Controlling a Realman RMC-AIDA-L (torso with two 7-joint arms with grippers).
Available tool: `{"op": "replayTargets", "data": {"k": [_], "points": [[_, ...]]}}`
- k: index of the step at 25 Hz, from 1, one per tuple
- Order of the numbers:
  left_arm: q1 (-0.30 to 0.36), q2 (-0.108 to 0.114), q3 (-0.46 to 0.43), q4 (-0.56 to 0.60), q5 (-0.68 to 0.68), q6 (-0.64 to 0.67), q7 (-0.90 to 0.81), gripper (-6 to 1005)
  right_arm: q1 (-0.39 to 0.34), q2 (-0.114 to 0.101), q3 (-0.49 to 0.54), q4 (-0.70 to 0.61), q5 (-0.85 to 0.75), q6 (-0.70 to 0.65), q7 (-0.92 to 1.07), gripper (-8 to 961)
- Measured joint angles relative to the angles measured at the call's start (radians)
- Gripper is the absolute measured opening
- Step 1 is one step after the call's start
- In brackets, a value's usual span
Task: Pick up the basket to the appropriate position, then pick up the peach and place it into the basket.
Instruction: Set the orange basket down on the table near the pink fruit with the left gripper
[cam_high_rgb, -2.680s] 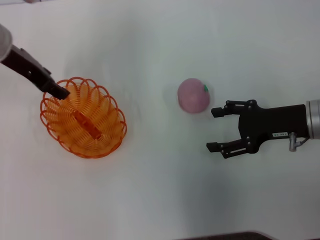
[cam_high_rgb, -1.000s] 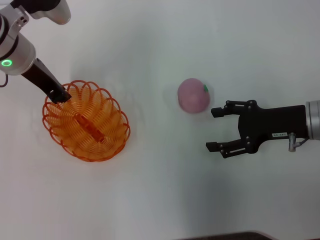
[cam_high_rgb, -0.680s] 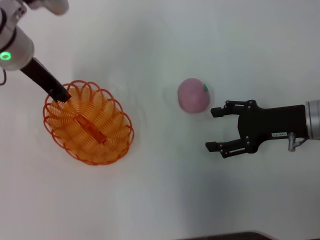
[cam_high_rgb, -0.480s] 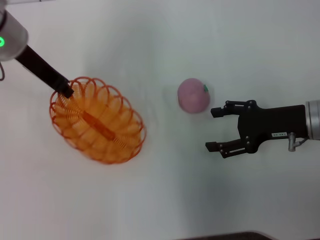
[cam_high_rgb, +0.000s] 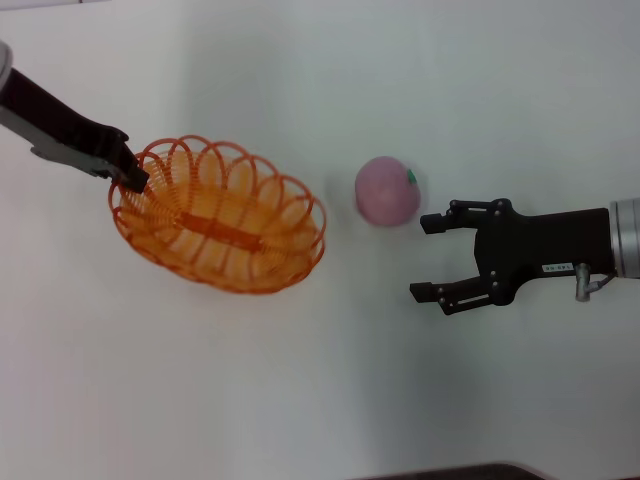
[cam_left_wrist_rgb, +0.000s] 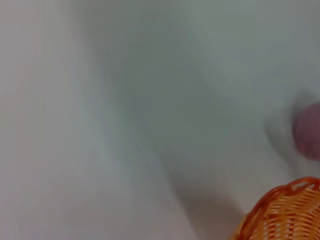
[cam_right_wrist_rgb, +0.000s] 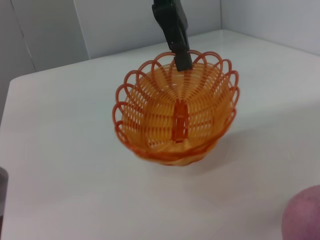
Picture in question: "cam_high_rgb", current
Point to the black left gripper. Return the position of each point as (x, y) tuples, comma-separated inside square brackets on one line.
[(55, 120)]

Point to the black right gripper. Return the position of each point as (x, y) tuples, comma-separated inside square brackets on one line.
[(540, 245)]

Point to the pink toy peach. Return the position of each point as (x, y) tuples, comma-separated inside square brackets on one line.
[(385, 195)]

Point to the orange woven plastic basket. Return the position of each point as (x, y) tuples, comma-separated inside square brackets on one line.
[(220, 232)]

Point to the dark rounded robot base edge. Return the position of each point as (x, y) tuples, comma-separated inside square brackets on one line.
[(450, 474)]

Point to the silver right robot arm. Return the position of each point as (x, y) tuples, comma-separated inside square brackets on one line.
[(627, 235)]

